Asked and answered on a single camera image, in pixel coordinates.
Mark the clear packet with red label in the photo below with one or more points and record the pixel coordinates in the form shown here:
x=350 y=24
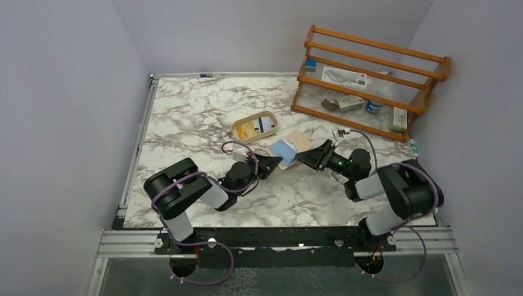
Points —
x=346 y=78

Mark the blue white bottle cap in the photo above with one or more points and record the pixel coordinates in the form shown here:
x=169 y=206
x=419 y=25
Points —
x=373 y=106

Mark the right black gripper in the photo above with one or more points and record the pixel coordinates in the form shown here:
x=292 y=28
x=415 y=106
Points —
x=312 y=157

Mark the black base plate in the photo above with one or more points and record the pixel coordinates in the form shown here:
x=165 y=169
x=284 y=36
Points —
x=255 y=247

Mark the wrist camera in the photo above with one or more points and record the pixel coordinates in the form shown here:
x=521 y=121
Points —
x=238 y=154
x=339 y=135

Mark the orange card in tray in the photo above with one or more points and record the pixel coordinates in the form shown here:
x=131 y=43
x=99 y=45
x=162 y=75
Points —
x=245 y=131

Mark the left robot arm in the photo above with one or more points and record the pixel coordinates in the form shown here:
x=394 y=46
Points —
x=174 y=189

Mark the beige oval tray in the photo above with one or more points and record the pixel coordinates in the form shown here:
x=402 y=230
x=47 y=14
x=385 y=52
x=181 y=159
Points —
x=249 y=119

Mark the wooden shelf rack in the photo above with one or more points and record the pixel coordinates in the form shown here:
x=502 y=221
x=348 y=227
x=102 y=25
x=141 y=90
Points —
x=401 y=77

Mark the blue white small box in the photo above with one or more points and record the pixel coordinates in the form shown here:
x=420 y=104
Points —
x=310 y=65

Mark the green white tube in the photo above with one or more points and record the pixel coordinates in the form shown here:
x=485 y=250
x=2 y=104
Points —
x=414 y=148

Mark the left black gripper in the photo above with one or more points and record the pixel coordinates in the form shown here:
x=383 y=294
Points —
x=267 y=165

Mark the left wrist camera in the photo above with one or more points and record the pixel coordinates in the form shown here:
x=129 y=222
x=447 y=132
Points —
x=238 y=154

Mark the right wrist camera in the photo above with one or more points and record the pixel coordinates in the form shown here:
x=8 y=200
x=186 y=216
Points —
x=339 y=135

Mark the grey box with red label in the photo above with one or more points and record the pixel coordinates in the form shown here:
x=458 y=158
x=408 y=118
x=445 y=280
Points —
x=349 y=103

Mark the brown small object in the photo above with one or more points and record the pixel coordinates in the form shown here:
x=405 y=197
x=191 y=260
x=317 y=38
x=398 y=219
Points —
x=330 y=106

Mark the green white small box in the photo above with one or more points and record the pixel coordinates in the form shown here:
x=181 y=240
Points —
x=399 y=120

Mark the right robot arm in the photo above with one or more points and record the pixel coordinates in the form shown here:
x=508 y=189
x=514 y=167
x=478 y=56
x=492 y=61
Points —
x=409 y=190

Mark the white black card in tray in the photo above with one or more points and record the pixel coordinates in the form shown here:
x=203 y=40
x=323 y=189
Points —
x=263 y=124

